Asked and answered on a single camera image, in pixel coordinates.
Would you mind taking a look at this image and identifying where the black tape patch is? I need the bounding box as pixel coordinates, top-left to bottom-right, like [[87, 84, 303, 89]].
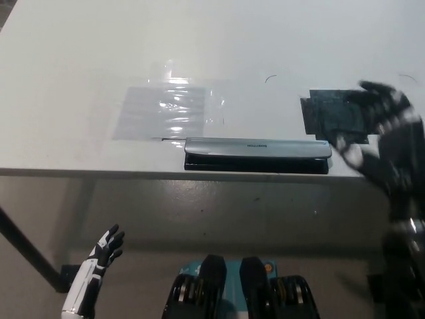
[[299, 88, 380, 146]]

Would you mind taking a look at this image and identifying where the black metal table leg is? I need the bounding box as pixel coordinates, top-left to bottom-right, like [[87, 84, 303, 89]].
[[0, 205, 80, 294]]

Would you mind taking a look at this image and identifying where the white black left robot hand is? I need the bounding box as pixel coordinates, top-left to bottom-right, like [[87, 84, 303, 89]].
[[61, 223, 126, 313]]

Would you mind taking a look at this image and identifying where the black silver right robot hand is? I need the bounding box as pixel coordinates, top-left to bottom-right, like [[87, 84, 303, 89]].
[[334, 80, 425, 223]]

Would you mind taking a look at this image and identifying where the silver black paper hole puncher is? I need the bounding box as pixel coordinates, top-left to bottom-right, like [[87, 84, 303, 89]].
[[161, 136, 333, 174]]

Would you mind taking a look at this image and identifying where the clear plastic film patch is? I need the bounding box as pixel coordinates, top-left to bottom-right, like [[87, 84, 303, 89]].
[[112, 59, 230, 142]]

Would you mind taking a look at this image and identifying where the black teal robot body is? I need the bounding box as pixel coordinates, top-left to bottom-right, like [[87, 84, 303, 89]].
[[161, 254, 322, 319]]

